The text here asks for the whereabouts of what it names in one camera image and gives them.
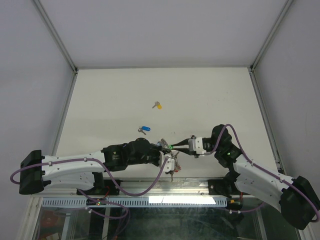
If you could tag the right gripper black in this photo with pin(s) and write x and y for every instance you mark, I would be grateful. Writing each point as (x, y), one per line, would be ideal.
(186, 151)

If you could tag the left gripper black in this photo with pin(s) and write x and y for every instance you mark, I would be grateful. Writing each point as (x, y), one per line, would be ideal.
(158, 149)

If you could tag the metal disc with keyrings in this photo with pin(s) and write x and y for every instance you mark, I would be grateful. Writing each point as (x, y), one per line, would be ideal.
(175, 155)

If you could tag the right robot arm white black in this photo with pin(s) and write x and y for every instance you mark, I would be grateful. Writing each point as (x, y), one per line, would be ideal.
(294, 198)

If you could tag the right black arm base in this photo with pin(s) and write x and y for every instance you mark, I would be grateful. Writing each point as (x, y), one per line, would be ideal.
(224, 186)

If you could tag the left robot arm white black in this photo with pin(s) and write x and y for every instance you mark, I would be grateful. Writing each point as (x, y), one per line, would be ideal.
(40, 172)

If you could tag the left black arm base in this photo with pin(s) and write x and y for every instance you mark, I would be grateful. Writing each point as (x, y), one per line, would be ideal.
(102, 187)

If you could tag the key with yellow tag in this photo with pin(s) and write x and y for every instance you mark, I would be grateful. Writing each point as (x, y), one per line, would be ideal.
(157, 105)

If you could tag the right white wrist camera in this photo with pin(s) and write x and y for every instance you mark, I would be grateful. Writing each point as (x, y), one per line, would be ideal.
(196, 145)

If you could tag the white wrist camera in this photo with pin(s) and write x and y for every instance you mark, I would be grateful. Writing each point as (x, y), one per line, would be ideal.
(167, 163)
(196, 145)

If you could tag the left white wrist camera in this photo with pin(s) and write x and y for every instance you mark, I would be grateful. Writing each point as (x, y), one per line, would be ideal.
(167, 163)

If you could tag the aluminium rail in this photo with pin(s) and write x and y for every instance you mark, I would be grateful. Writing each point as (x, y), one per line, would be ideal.
(179, 186)

